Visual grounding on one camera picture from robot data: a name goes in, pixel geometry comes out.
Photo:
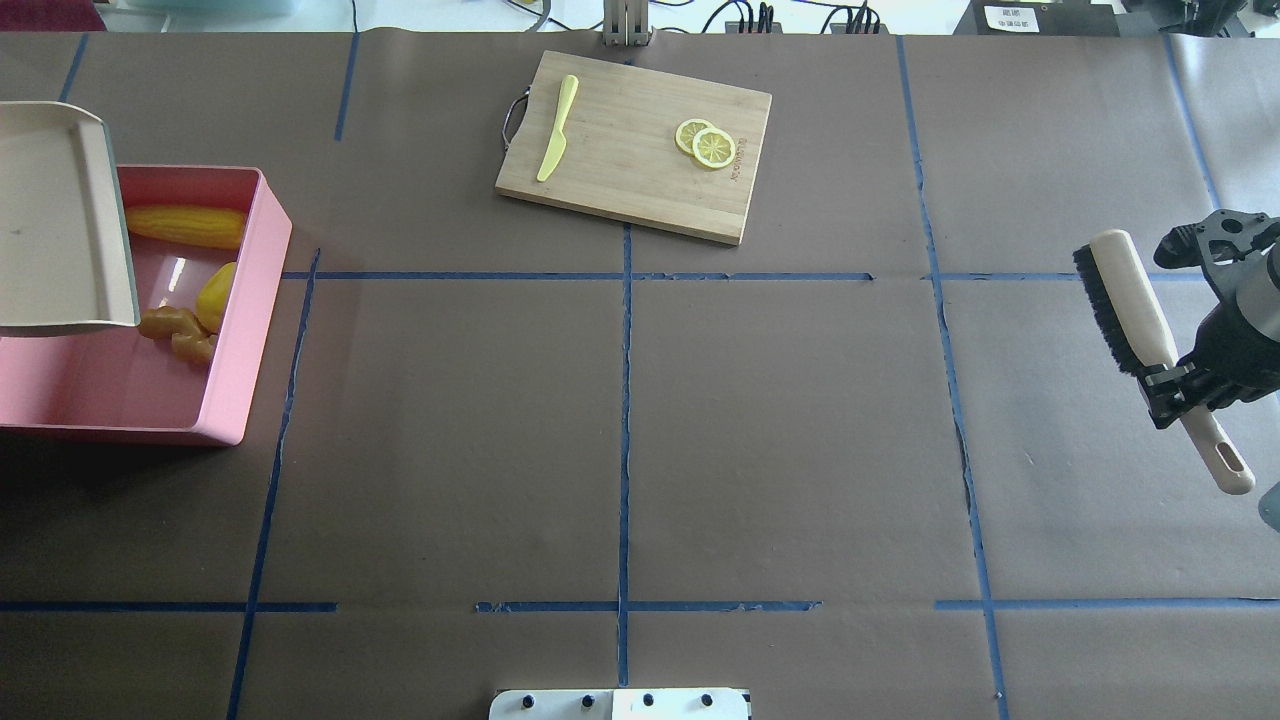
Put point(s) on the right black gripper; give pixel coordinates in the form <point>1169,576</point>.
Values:
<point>1240,349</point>

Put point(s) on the pink plastic bin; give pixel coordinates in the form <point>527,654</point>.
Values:
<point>117,386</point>

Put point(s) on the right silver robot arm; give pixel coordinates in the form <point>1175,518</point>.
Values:
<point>1236,354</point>

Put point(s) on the beige plastic dustpan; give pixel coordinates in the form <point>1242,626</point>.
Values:
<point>66,259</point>

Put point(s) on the wooden hand brush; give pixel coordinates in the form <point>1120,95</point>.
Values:
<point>1135,329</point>

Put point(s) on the aluminium frame post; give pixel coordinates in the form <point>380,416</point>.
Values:
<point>626,23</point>

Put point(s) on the black power box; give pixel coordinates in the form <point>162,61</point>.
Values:
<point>1038,18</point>

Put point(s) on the yellow toy corn cob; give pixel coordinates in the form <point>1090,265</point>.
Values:
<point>188,225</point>

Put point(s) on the toy ginger root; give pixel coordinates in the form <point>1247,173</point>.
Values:
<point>188,340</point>

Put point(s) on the bamboo cutting board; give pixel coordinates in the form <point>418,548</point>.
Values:
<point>621,161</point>

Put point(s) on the yellow toy lemon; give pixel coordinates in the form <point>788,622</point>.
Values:
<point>212,300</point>

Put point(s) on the yellow plastic knife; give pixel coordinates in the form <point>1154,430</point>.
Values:
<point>557,142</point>

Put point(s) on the lemon slice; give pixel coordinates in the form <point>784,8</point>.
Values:
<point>713,148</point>
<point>686,132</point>

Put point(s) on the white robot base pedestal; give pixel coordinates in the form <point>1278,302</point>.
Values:
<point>623,703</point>

